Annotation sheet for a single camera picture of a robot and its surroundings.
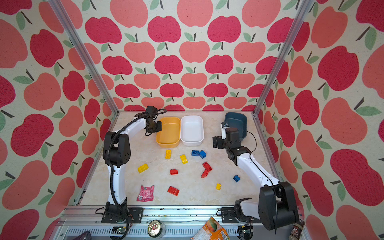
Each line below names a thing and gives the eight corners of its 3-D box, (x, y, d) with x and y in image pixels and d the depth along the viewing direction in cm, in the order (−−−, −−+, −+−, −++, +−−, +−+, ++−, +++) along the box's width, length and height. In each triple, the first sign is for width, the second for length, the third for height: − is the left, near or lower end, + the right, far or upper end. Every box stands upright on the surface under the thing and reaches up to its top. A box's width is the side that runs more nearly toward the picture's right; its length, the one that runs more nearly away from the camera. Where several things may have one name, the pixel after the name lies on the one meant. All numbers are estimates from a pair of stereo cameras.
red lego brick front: (167, 191, 84) (167, 190, 82) (170, 186, 86) (169, 185, 84) (177, 196, 82) (176, 195, 81) (179, 191, 84) (179, 190, 83)
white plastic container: (180, 146, 103) (179, 141, 98) (181, 121, 118) (181, 115, 113) (204, 146, 103) (204, 141, 98) (202, 121, 118) (203, 115, 113)
